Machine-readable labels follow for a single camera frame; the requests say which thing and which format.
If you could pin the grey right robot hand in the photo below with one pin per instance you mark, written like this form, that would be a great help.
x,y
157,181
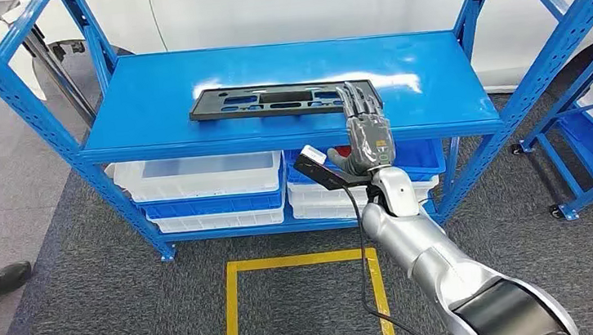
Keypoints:
x,y
373,142

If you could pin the black plastic car trim part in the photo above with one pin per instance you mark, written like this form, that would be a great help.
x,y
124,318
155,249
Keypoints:
x,y
215,109

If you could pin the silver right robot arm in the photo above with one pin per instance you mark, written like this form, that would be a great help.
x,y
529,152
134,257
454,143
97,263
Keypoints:
x,y
436,261

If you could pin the blue metal shelf rack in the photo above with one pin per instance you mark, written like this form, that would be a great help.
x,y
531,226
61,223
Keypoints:
x,y
265,71

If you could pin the blue wheeled shelf rack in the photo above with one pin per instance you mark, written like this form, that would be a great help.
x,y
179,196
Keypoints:
x,y
558,168

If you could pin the yellow floor tape square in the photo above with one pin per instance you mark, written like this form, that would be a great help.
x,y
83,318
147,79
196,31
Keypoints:
x,y
232,314

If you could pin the grey metal bar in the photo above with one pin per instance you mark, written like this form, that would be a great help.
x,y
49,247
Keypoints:
x,y
56,75

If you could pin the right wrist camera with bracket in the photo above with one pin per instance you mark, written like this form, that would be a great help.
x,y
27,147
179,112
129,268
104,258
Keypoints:
x,y
324,172

